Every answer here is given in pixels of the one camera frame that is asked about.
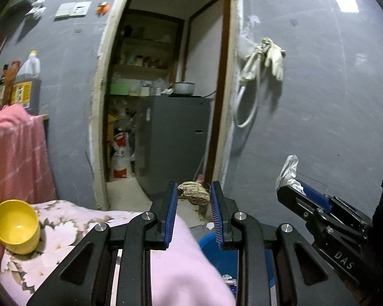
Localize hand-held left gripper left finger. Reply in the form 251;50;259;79
26;181;179;306

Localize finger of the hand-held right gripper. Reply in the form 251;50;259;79
276;185;336;239
294;179;369;230

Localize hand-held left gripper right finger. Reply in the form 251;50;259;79
210;181;360;306

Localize silver paper wrapper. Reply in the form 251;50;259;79
275;155;307;195

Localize blue plastic bucket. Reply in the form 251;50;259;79
198;229;278;306

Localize pink floral blanket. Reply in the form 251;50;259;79
0;199;237;306

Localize white red sack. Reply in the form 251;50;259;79
111;131;135;179

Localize grey refrigerator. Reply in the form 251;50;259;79
136;96;213;198

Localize metal cooking pot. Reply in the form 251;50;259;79
172;82;196;95

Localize cream rubber gloves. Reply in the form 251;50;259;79
263;38;287;81

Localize yellow bowl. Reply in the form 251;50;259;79
0;199;41;255

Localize wooden storage shelf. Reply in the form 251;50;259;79
110;8;184;96

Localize clear plastic bag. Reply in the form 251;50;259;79
239;15;260;61

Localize pink checked towel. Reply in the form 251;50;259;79
0;104;58;262

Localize large cooking oil jug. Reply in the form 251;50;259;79
11;50;41;115

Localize dark sauce bottle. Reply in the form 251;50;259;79
0;65;7;103

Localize white crumpled plastic bag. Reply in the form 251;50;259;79
25;0;48;18

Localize wooden door frame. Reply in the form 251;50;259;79
88;0;243;211

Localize white hose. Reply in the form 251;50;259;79
231;38;269;129

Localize white wall socket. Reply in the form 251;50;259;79
73;1;92;17

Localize white wall switch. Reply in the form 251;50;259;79
54;2;78;18

